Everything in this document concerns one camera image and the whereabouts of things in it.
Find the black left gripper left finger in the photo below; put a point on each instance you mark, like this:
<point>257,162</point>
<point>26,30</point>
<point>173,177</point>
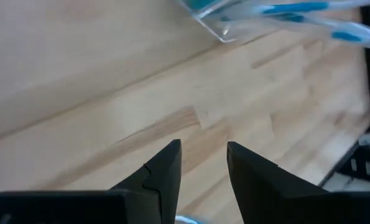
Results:
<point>160,186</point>

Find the blue toothbrush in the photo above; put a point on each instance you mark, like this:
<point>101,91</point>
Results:
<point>293,7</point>
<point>346,36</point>

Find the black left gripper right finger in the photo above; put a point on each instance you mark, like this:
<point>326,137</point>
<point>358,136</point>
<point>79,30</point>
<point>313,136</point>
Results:
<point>259,193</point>

